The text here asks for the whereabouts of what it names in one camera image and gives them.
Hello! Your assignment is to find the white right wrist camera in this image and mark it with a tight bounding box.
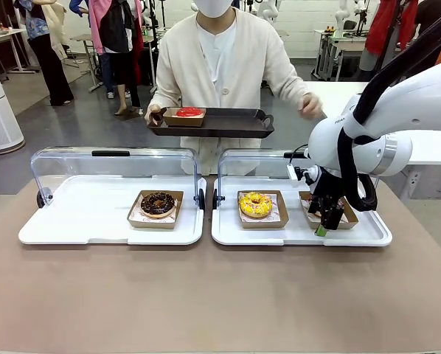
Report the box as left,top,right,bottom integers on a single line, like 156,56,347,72
285,163,319,186

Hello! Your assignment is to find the chocolate glazed donut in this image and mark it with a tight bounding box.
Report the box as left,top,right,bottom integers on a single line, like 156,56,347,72
140,191,176,219

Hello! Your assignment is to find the purple sprinkled donut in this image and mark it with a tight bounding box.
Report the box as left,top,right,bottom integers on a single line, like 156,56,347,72
307,194,349,219

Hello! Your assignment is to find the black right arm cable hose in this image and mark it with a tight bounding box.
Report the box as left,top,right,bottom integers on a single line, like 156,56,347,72
336,0,441,213

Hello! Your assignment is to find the yellow sprinkled donut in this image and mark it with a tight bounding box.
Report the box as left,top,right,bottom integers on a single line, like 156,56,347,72
237,191,274,218

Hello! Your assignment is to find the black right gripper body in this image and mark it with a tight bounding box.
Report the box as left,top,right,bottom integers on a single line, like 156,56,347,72
309,172,350,203

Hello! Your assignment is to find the bystander in cream top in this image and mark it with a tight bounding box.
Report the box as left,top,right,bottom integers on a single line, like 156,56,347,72
15,0,74,107

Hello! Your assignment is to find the red glazed donut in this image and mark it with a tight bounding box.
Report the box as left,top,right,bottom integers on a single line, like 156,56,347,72
175,106,204,119

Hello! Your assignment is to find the person's left hand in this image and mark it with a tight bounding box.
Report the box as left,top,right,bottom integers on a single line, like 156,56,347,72
297,94,327,121

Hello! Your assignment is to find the person's left forearm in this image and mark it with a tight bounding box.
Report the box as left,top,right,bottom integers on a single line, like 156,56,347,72
266,64,318,108

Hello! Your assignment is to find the white face mask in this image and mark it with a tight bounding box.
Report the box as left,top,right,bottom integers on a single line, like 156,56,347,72
196,0,232,18

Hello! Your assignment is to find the white display tray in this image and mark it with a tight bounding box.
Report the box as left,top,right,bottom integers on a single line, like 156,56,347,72
211,176,393,247
18,175,206,246

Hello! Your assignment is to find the dark brown serving tray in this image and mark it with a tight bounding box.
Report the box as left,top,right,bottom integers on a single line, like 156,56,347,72
144,106,276,139

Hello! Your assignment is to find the clear display lid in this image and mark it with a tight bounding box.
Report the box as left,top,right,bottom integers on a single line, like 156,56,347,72
29,146,206,212
212,148,383,212

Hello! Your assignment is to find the bystander in blue top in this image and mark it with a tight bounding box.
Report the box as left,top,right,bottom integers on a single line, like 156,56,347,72
69,0,91,18

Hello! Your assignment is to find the person's right forearm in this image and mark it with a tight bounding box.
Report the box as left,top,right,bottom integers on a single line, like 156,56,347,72
148,62,183,111

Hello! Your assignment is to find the grey background desk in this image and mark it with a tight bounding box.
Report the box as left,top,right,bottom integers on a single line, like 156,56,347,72
314,29,369,81

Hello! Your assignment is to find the white air purifier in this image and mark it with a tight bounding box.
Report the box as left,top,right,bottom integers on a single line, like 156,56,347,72
0,55,25,153

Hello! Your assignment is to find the white background table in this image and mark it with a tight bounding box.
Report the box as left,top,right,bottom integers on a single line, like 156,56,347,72
300,80,441,200

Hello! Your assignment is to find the white paper liner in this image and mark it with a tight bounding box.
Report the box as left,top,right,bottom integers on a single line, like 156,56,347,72
130,198,179,224
302,198,351,225
238,195,285,224

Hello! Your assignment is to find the bystander in black shirt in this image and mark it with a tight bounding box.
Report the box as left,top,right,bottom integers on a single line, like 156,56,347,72
414,0,441,71

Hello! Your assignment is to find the red coat figure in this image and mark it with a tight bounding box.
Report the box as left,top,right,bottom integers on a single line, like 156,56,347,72
358,0,420,74

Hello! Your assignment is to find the bystander in pink jacket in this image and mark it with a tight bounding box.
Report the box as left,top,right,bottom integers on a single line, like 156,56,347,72
88,0,145,117

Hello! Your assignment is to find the person's right hand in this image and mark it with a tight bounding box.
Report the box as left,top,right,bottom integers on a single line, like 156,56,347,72
143,104,163,125

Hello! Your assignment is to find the person in cream cardigan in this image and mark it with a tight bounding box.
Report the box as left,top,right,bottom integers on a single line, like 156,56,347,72
148,0,318,176

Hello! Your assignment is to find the brown cardboard donut box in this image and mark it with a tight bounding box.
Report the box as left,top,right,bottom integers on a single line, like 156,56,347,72
162,107,208,128
298,190,359,230
126,190,184,230
237,190,290,229

